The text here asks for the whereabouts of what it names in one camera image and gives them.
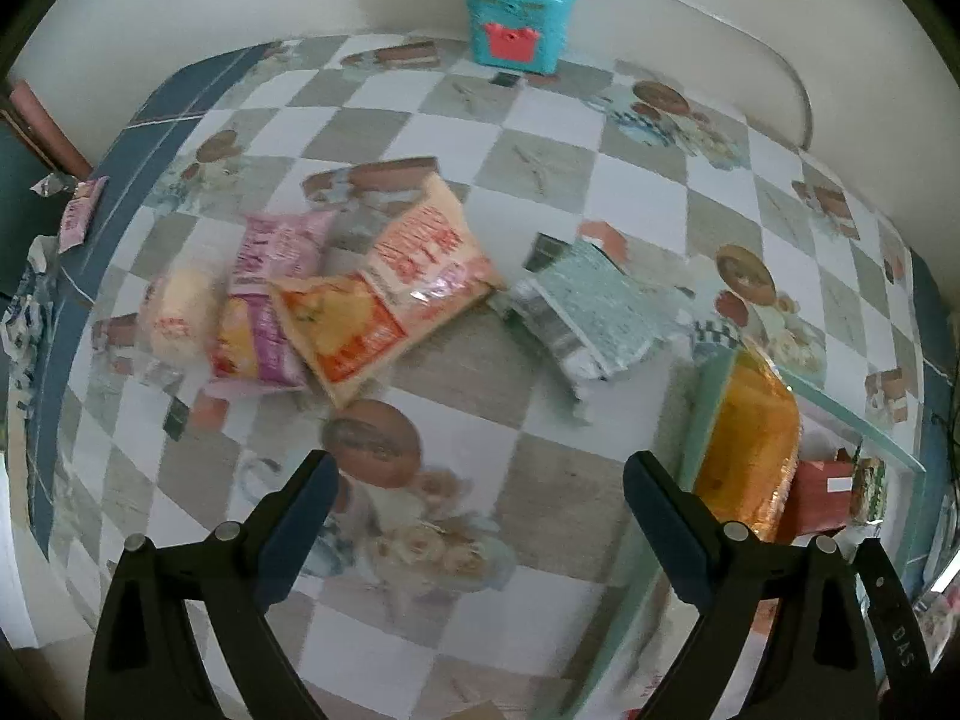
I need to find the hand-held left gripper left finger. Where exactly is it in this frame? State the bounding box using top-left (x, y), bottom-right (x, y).
top-left (85, 450), bottom-right (340, 720)

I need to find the clear wrapped round bun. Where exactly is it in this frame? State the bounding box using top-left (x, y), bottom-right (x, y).
top-left (135, 255), bottom-right (226, 383)

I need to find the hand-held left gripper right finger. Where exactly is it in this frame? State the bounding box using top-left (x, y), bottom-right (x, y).
top-left (622, 450), bottom-right (878, 720)

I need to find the small pink sachet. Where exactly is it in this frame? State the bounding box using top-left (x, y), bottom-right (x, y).
top-left (58, 176), bottom-right (110, 252)

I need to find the red box-shaped packet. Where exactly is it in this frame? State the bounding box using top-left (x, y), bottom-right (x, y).
top-left (787, 450), bottom-right (860, 541)

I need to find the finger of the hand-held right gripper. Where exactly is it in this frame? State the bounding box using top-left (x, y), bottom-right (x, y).
top-left (855, 536), bottom-right (935, 692)

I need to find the white cable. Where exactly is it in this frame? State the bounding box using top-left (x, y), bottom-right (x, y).
top-left (622, 0), bottom-right (815, 151)

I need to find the teal box with red mark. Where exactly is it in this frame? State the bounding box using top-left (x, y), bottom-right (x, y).
top-left (463, 0), bottom-right (582, 76)

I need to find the pink and purple snack packet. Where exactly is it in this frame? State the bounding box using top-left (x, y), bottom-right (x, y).
top-left (206, 211), bottom-right (337, 395)

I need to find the orange and white snack packet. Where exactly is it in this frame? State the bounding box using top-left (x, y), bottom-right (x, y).
top-left (360, 172), bottom-right (505, 350)

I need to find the yellow bread in clear bag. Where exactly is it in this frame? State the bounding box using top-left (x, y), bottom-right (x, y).
top-left (694, 349), bottom-right (803, 541)

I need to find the green-edged clear cookie packet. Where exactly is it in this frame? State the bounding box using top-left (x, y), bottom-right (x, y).
top-left (851, 454), bottom-right (890, 526)

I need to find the checkered printed tablecloth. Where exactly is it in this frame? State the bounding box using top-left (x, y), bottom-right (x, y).
top-left (15, 34), bottom-right (960, 720)

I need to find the silver green snack packet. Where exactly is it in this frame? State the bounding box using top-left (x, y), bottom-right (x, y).
top-left (491, 236), bottom-right (680, 398)

